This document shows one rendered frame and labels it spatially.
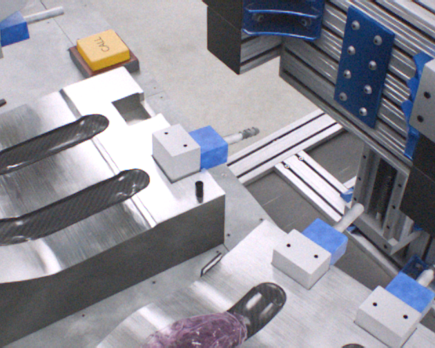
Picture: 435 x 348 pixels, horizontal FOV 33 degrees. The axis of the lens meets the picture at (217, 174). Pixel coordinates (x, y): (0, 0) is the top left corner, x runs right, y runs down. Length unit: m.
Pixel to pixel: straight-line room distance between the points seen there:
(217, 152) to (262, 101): 1.45
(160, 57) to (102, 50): 1.36
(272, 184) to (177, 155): 0.96
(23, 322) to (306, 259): 0.30
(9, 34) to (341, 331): 0.55
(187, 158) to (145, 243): 0.10
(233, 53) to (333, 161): 0.68
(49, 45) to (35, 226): 0.44
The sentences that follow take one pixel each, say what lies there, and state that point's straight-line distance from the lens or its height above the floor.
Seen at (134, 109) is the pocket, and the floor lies 0.86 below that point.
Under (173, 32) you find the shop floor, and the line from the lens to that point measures 2.55.
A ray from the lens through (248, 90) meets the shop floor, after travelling 2.31.
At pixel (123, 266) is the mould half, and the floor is 0.84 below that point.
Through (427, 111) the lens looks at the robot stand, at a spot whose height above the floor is 0.94.
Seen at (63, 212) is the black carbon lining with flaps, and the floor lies 0.88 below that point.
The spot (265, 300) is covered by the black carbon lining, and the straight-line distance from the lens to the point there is 0.77.
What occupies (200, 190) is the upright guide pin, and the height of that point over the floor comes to 0.90.
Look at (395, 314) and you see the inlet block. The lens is 0.74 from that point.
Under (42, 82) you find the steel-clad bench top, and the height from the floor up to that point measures 0.80.
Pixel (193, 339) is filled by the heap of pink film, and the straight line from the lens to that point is 0.67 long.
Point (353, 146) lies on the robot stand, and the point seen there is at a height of 0.21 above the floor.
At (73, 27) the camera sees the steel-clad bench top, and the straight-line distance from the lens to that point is 1.21.
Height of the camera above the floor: 1.49
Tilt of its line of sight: 47 degrees down
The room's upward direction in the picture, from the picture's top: 1 degrees clockwise
